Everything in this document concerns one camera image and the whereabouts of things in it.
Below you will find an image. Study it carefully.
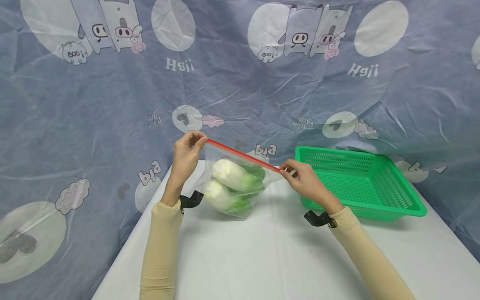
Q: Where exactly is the napa cabbage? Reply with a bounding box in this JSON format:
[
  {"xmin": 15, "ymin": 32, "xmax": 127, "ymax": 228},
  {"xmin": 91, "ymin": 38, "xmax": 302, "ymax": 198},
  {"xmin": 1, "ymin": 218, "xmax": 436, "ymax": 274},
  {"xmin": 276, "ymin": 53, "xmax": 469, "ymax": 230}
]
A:
[
  {"xmin": 202, "ymin": 179, "xmax": 253, "ymax": 215},
  {"xmin": 212, "ymin": 158, "xmax": 266, "ymax": 193}
]

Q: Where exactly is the black wrist band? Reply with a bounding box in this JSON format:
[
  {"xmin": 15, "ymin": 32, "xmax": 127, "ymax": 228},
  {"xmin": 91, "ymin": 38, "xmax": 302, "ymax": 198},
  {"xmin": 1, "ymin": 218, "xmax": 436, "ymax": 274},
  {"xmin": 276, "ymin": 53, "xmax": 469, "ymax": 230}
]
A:
[
  {"xmin": 304, "ymin": 210, "xmax": 338, "ymax": 228},
  {"xmin": 180, "ymin": 190, "xmax": 205, "ymax": 215}
]

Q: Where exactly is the person's right forearm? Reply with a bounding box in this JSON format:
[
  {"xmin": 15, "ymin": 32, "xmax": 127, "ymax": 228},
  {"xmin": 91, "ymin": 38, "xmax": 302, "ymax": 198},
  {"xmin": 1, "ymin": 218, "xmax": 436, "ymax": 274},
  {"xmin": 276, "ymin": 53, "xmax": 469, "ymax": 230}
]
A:
[{"xmin": 328, "ymin": 206, "xmax": 416, "ymax": 300}]

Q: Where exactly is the person's left hand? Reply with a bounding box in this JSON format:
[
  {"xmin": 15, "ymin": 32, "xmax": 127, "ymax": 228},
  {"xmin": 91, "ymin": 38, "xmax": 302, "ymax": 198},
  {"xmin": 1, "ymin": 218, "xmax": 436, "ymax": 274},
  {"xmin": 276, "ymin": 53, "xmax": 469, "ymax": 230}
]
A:
[{"xmin": 161, "ymin": 130, "xmax": 208, "ymax": 207}]

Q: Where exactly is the green plastic basket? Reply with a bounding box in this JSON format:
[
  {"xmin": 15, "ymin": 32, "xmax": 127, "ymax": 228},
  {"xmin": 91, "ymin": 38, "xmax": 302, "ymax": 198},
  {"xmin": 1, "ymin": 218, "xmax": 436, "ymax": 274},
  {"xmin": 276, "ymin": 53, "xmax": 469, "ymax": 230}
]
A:
[{"xmin": 294, "ymin": 145, "xmax": 428, "ymax": 222}]

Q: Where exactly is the clear red-sealed zip bag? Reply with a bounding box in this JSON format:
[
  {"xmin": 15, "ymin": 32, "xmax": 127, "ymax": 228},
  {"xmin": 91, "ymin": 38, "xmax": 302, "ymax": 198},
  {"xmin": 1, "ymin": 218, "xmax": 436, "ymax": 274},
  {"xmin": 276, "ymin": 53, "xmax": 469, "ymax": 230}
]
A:
[{"xmin": 197, "ymin": 138, "xmax": 285, "ymax": 220}]

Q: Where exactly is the person's left forearm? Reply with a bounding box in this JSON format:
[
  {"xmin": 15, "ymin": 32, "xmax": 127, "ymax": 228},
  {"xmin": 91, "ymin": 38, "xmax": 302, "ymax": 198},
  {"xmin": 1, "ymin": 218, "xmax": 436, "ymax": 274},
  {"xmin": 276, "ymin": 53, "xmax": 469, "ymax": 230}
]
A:
[{"xmin": 139, "ymin": 199, "xmax": 184, "ymax": 300}]

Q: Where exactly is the person's right hand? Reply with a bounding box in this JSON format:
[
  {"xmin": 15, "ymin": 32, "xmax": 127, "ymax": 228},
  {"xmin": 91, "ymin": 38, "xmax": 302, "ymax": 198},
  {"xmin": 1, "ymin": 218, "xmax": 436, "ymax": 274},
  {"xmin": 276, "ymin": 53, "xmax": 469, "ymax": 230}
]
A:
[{"xmin": 279, "ymin": 159, "xmax": 345, "ymax": 215}]

